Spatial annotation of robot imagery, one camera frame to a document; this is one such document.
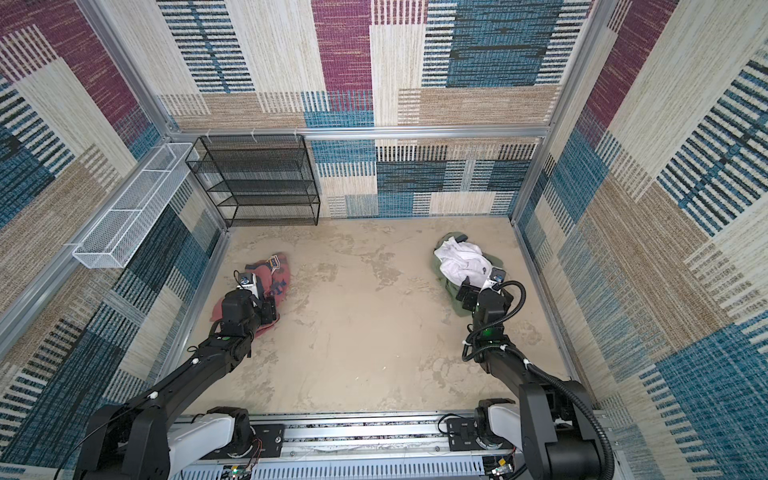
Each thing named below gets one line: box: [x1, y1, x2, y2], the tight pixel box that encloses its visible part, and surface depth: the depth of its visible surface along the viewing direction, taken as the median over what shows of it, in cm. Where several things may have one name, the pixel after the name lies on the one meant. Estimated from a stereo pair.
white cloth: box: [434, 236, 492, 286], surface depth 100 cm
